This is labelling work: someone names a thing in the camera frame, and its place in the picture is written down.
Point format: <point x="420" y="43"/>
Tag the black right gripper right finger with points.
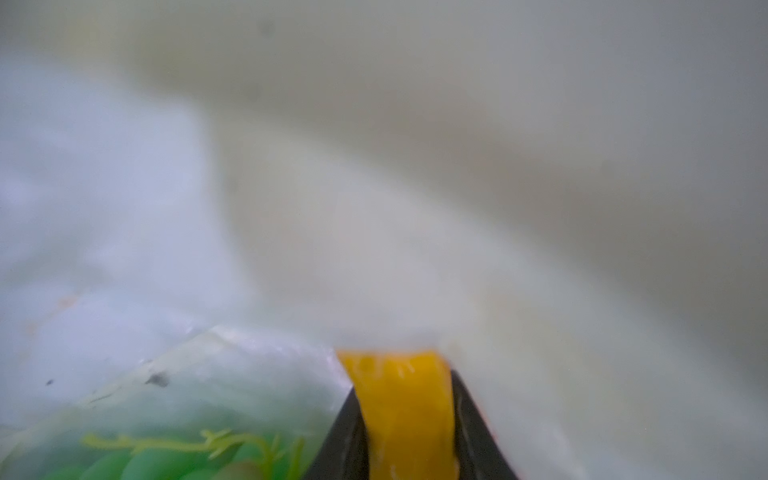
<point x="478" y="455"/>

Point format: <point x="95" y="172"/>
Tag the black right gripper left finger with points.
<point x="344" y="452"/>

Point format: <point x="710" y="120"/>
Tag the yellow banana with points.
<point x="407" y="406"/>

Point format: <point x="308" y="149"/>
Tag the green grape bunch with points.
<point x="217" y="455"/>

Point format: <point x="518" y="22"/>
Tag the translucent printed plastic bag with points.
<point x="203" y="201"/>

